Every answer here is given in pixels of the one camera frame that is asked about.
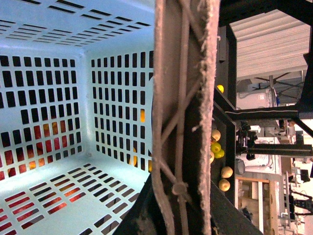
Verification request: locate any light blue plastic basket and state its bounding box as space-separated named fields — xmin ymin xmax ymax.
xmin=0 ymin=0 xmax=155 ymax=235

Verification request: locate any green apple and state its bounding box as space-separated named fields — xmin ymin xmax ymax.
xmin=211 ymin=142 xmax=221 ymax=153

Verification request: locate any yellow pear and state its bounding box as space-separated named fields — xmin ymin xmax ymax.
xmin=221 ymin=166 xmax=233 ymax=179
xmin=218 ymin=179 xmax=231 ymax=192

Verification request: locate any black shelf post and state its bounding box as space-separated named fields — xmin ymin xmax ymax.
xmin=212 ymin=24 xmax=238 ymax=196

